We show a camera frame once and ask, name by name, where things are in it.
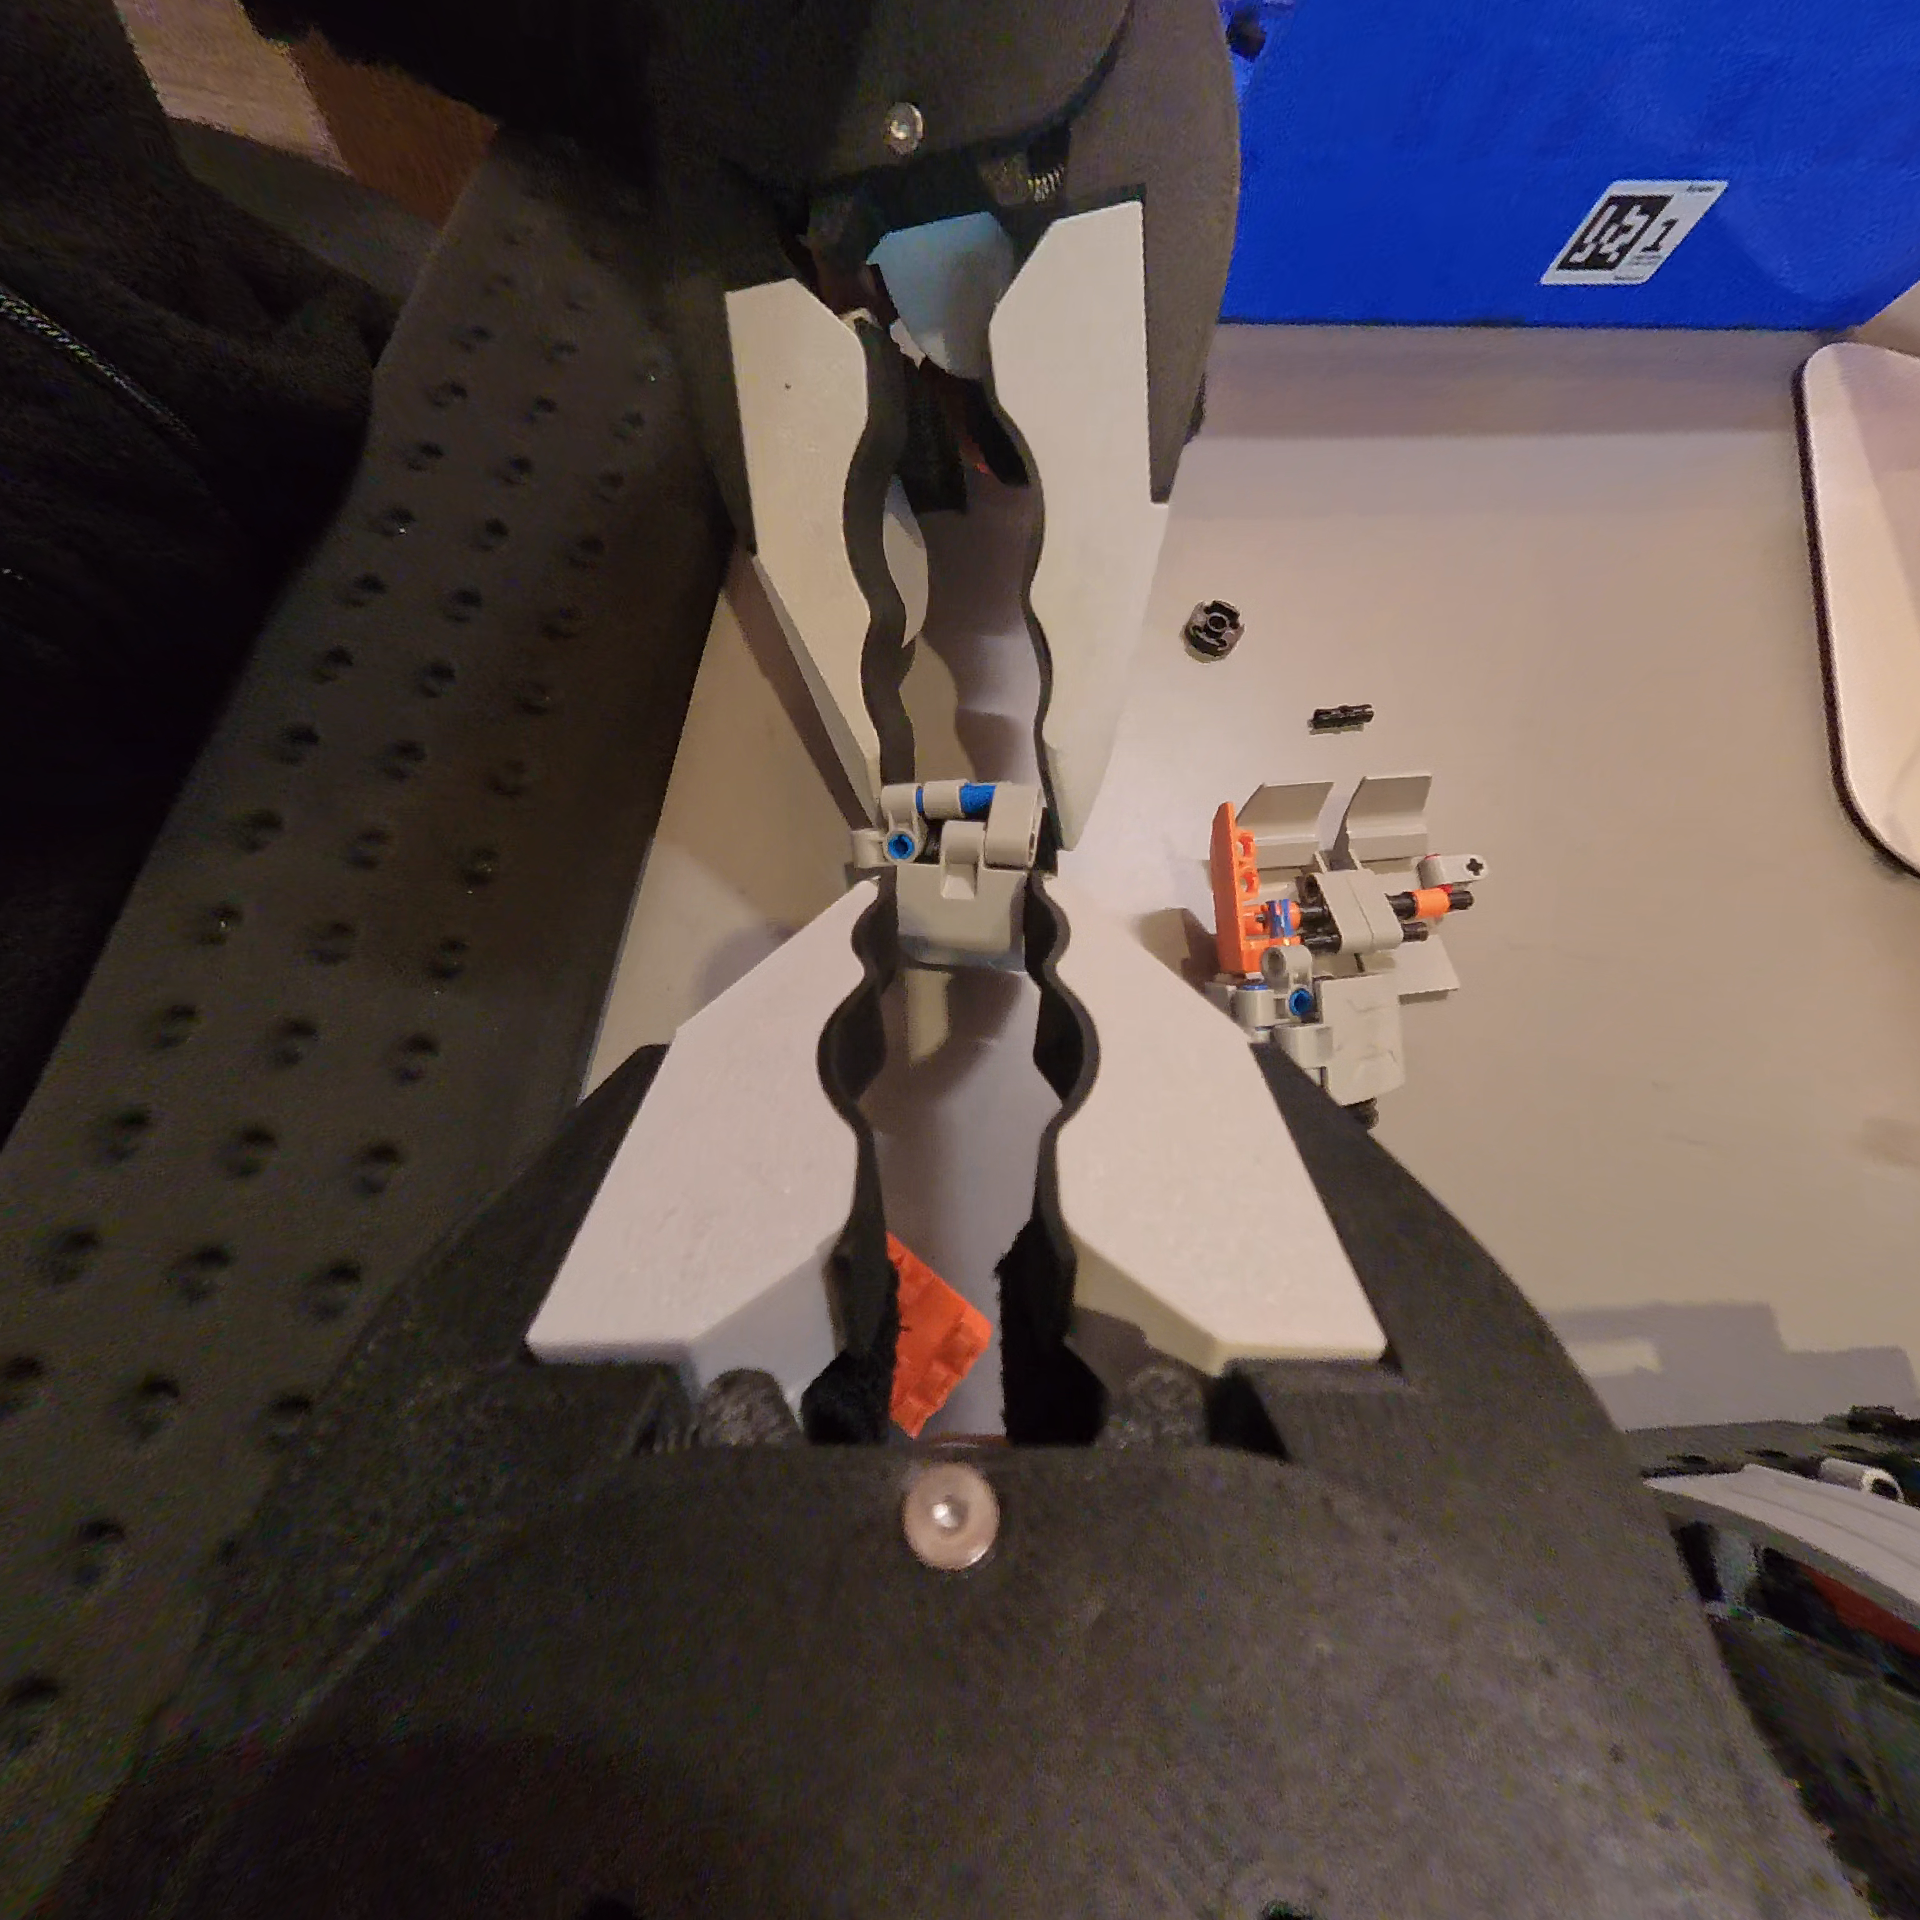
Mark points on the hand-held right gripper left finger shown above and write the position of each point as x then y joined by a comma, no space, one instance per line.
704,1185

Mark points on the black perforated pad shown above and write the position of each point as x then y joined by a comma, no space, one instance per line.
300,900

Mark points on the black round toy brick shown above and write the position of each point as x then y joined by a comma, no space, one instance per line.
1200,639

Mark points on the blue plastic bin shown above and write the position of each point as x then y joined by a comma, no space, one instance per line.
1425,150

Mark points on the silver monitor stand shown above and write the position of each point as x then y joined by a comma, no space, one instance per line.
1868,600

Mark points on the grey orange toy brick assembly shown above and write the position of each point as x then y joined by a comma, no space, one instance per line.
1371,914

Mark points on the black toy pin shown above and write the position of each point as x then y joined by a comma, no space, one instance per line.
1339,716

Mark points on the wooden cabinet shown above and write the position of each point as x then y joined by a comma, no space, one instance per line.
390,135

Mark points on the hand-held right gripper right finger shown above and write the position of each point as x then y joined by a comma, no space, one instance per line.
1214,1201

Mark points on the grey orange toy tracked vehicle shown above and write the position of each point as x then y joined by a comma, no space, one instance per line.
1769,1500

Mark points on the orange translucent toy brick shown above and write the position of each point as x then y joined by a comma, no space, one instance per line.
930,1336

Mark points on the person's black jacket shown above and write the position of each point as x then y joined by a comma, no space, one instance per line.
119,524

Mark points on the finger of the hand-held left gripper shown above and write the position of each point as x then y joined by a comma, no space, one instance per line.
1096,450
795,481

